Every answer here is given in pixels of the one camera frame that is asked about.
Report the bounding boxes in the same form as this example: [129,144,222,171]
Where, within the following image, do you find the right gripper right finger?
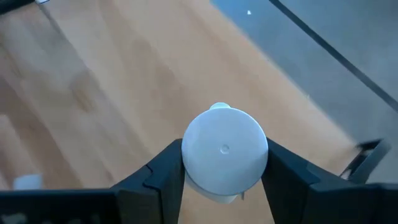
[262,138,332,224]

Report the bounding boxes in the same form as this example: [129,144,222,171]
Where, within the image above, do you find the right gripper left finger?
[110,138,187,224]

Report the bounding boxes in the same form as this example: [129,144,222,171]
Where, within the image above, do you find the large white medicine bottle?
[181,101,269,205]
[12,173,44,190]

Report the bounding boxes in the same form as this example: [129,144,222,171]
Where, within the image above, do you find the black floor tape line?
[269,0,398,113]

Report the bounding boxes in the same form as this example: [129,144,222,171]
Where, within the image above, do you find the wooden shelf black metal frame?
[0,0,393,224]

